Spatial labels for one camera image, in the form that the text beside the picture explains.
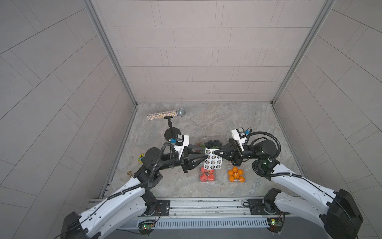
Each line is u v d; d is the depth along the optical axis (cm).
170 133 96
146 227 64
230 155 56
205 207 73
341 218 38
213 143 89
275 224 68
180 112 80
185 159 52
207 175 79
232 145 57
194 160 55
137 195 49
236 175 79
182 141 49
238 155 54
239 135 52
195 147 89
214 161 59
